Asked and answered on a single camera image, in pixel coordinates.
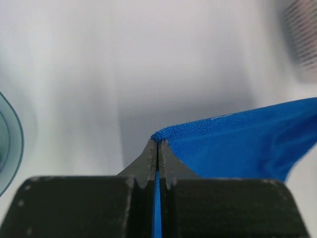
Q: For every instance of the white plastic basket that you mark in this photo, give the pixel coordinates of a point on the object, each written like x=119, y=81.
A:
x=300, y=17

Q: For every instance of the translucent blue plastic tray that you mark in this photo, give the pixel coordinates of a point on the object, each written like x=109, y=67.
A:
x=11, y=143

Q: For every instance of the blue towel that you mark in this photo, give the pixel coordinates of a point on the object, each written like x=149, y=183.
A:
x=259, y=143

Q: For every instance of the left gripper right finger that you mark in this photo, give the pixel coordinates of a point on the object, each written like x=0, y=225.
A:
x=195, y=207

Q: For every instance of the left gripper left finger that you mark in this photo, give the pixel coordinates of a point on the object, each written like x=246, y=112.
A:
x=120, y=206

